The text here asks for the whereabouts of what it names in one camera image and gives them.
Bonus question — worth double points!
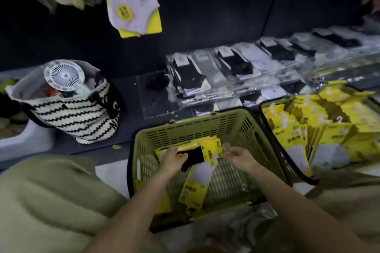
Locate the person's left forearm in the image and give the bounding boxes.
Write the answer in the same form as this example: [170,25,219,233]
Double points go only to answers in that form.
[83,170,176,253]

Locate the black white zigzag tote bag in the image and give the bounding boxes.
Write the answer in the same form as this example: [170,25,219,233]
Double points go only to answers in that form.
[5,59,123,145]

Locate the row of clear bagged socks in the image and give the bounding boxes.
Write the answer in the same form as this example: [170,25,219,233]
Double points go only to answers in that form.
[165,15,380,114]

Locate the olive trousers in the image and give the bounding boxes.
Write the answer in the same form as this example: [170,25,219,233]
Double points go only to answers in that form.
[0,155,380,253]

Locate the pile of yellow sock packets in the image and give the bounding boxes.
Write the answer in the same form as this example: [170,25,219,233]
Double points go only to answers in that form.
[135,158,219,215]

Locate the stack of yellow packets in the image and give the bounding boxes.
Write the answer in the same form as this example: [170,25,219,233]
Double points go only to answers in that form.
[262,81,380,178]

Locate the person's right hand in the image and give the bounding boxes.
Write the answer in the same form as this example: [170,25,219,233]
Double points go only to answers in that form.
[222,146,262,173]

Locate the white handheld fan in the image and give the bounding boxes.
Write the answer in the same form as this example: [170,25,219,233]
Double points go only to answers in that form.
[44,59,86,93]

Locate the white plastic bin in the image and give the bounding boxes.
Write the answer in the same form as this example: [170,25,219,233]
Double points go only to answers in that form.
[0,66,57,162]

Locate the person's right forearm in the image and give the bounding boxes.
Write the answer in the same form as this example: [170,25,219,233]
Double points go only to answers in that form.
[249,164,374,253]

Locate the person's left hand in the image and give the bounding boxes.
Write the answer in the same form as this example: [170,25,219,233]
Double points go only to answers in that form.
[159,146,189,178]

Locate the green shopping basket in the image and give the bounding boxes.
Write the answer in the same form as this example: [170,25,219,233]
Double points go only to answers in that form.
[127,107,293,232]

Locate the bunch yellow sock packets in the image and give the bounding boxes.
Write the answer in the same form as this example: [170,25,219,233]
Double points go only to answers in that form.
[95,0,163,38]

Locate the green basket black rim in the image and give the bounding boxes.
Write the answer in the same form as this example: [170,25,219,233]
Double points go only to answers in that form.
[257,83,380,187]

